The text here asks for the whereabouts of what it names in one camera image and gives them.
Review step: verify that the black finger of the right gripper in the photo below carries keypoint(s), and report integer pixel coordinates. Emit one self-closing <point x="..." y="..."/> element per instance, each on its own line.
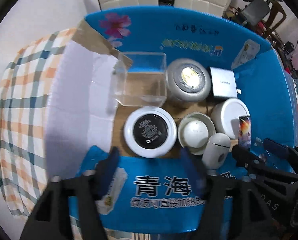
<point x="245" y="158"/>
<point x="289" y="154"/>

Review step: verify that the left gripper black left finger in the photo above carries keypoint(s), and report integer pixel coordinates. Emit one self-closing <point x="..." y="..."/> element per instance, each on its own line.
<point x="50" y="218"/>

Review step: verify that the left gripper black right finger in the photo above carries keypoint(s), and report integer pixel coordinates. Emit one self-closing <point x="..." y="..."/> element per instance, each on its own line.
<point x="233" y="208"/>

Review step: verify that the white oval earbud case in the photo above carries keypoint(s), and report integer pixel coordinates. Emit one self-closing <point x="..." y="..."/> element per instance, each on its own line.
<point x="216" y="151"/>

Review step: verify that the colourful galaxy print can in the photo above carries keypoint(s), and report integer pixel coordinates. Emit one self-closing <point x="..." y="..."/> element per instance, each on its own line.
<point x="244" y="132"/>

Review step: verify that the white round jar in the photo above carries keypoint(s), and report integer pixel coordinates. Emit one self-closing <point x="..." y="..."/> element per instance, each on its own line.
<point x="225" y="116"/>

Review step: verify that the white round black-top tin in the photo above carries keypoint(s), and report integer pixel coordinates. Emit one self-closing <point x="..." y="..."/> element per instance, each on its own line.
<point x="150" y="132"/>

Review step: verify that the clear plastic cube box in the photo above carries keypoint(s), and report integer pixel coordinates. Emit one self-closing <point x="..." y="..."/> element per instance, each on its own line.
<point x="138" y="79"/>

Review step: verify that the white cream jar open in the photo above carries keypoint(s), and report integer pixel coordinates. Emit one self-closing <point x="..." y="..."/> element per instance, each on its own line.
<point x="194" y="131"/>

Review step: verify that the blue milk carton box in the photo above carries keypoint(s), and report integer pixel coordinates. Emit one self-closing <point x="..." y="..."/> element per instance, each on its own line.
<point x="155" y="195"/>

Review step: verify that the grey square box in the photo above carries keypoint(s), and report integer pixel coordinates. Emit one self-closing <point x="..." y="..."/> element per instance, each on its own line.
<point x="223" y="83"/>

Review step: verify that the silver round tin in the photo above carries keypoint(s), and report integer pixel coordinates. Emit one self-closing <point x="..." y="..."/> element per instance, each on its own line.
<point x="187" y="81"/>

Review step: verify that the plaid orange blue cloth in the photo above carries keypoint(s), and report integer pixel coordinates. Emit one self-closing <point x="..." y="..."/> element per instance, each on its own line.
<point x="24" y="91"/>

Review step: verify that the black weight bench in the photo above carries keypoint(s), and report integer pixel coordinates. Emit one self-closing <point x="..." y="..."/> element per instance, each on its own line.
<point x="254" y="12"/>

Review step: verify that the wooden chair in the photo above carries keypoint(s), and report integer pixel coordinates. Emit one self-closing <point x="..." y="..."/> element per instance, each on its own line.
<point x="275" y="10"/>

